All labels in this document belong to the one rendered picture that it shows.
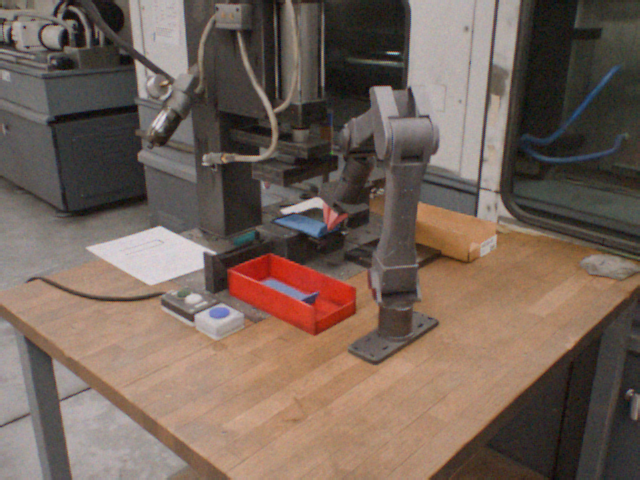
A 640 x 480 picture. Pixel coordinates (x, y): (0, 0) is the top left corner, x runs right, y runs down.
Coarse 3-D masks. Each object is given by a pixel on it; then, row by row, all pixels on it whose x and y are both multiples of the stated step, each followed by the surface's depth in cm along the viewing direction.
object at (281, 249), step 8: (272, 240) 147; (280, 240) 145; (296, 240) 147; (328, 240) 155; (336, 240) 158; (272, 248) 148; (280, 248) 146; (288, 248) 145; (296, 248) 147; (304, 248) 150; (312, 248) 159; (328, 248) 156; (336, 248) 158; (280, 256) 147; (288, 256) 146; (296, 256) 148; (304, 256) 150; (304, 264) 151
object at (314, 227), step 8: (288, 216) 156; (296, 216) 156; (288, 224) 150; (296, 224) 150; (304, 224) 151; (312, 224) 151; (320, 224) 151; (312, 232) 146; (320, 232) 144; (328, 232) 147
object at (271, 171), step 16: (240, 128) 158; (256, 128) 161; (304, 128) 143; (256, 144) 151; (288, 144) 144; (304, 144) 143; (320, 144) 143; (272, 160) 146; (288, 160) 144; (304, 160) 145; (320, 160) 146; (336, 160) 150; (256, 176) 144; (272, 176) 141; (288, 176) 140; (304, 176) 143
